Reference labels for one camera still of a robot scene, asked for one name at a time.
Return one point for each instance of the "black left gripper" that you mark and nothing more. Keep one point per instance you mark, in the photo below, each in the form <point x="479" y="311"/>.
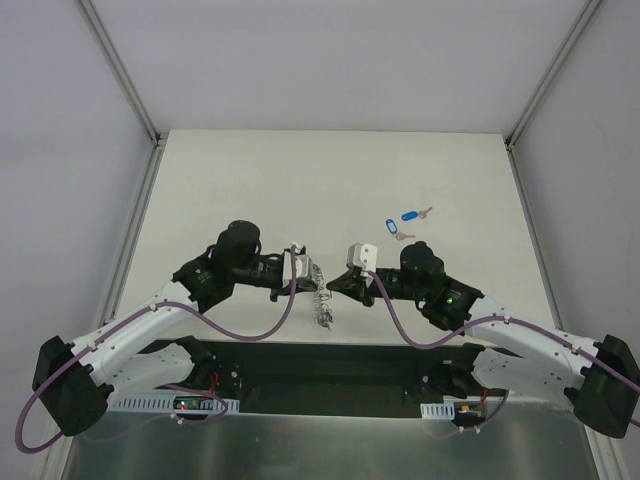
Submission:
<point x="280" y="289"/>

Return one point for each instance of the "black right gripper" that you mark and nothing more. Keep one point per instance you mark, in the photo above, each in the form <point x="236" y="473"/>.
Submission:
<point x="362" y="290"/>

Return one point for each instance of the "blue windowed tag key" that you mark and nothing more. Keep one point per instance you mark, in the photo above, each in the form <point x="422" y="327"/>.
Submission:
<point x="394" y="230"/>

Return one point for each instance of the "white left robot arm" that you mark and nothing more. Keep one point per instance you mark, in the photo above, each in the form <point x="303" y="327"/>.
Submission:
<point x="78" y="381"/>

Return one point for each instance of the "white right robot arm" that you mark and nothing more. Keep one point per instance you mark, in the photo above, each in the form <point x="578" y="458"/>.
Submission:
<point x="597" y="380"/>

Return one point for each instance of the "solid blue tag key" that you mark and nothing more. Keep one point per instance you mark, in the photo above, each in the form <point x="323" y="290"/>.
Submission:
<point x="416" y="214"/>

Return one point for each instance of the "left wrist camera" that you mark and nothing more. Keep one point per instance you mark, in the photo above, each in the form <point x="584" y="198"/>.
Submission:
<point x="295" y="261"/>

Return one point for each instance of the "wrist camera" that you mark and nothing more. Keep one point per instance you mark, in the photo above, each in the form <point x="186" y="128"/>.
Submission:
<point x="295" y="261"/>
<point x="362" y="256"/>

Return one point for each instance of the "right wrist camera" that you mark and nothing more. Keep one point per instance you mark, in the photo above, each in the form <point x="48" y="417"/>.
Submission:
<point x="362" y="256"/>

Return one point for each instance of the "right white cable duct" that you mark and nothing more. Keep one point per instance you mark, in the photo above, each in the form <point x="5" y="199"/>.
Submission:
<point x="442" y="411"/>

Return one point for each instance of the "white cable duct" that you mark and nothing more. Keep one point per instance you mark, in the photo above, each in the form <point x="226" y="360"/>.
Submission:
<point x="175" y="403"/>
<point x="442" y="411"/>

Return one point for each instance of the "left aluminium table rail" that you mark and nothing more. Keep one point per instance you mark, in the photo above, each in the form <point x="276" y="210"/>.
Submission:
<point x="51" y="463"/>

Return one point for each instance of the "left white cable duct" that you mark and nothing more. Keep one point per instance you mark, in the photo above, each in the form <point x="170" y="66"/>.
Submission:
<point x="175" y="403"/>

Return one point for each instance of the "left aluminium frame post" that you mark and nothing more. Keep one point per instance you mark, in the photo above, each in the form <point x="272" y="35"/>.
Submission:
<point x="108" y="48"/>

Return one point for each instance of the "aluminium frame post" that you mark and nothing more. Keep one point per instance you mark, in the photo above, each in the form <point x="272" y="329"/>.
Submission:
<point x="108" y="48"/>
<point x="575" y="34"/>

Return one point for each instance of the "right aluminium frame post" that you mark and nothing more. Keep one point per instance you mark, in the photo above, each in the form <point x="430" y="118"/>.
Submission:
<point x="575" y="34"/>

